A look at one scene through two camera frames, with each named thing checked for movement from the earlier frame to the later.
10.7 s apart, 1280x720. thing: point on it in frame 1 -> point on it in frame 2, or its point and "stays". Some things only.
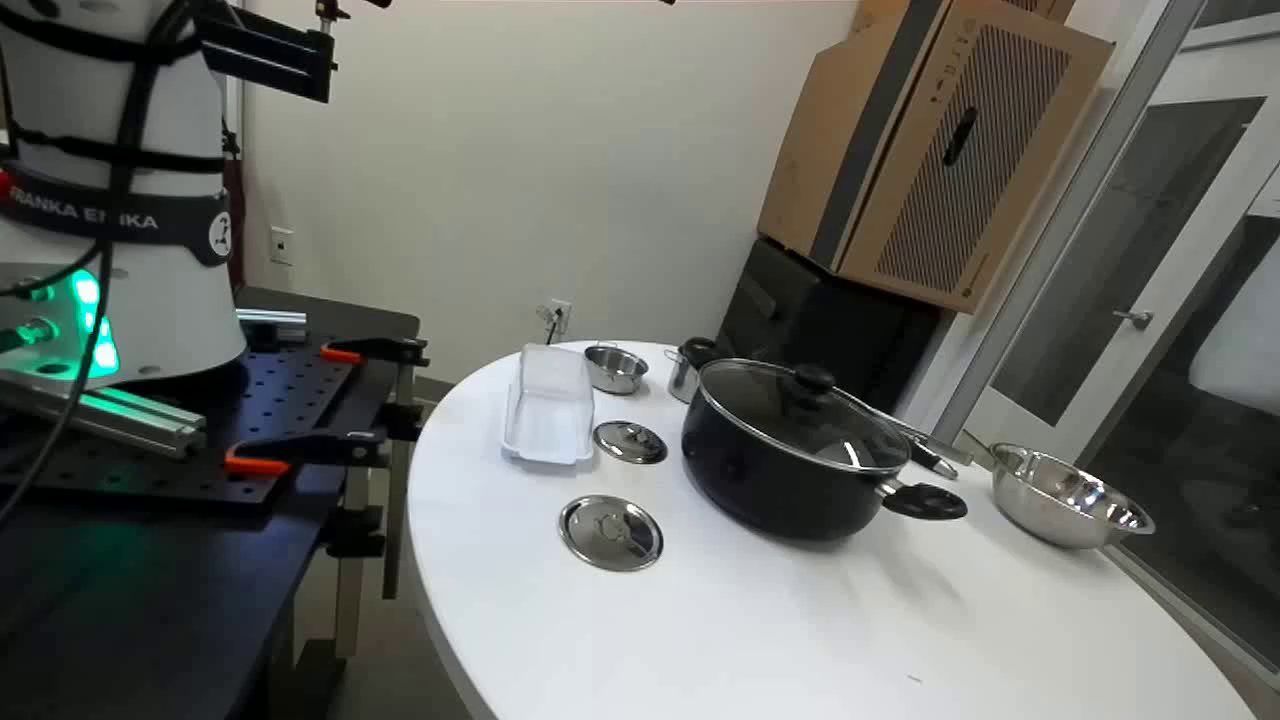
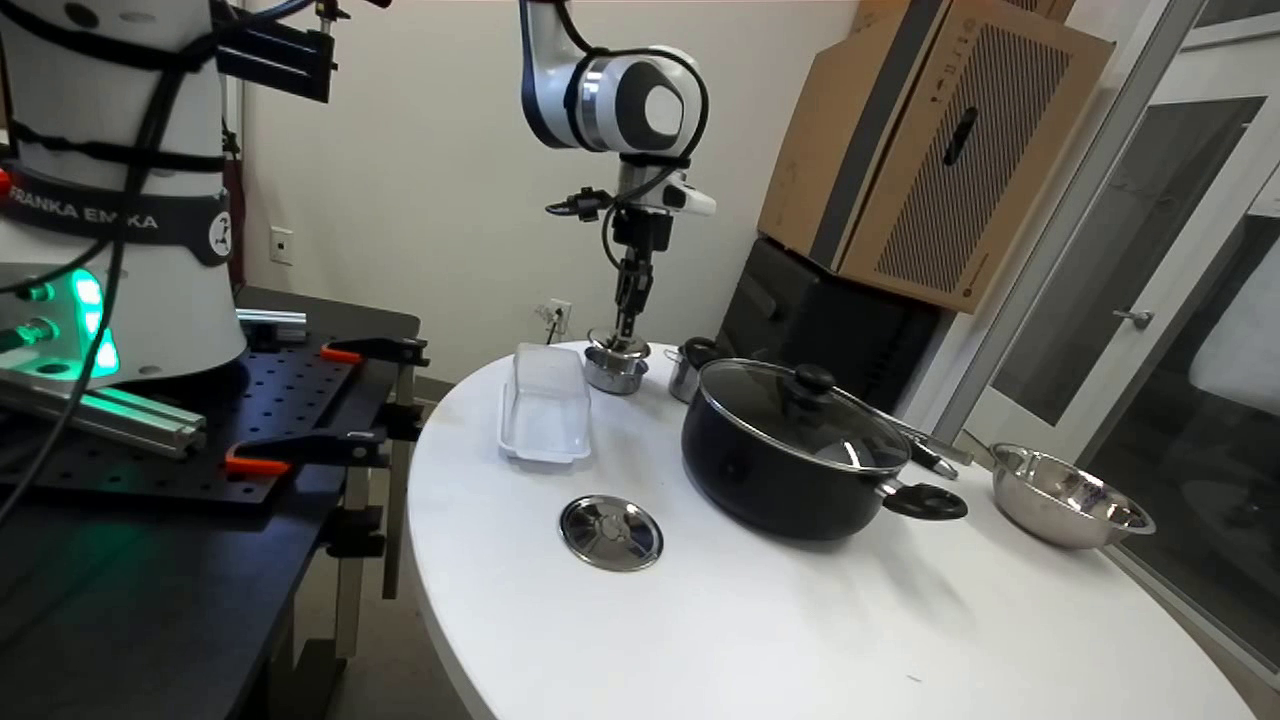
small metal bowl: [633, 440] -> [621, 351]
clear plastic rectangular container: [554, 408] stays
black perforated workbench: [160, 585] stays
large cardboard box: [927, 133] stays
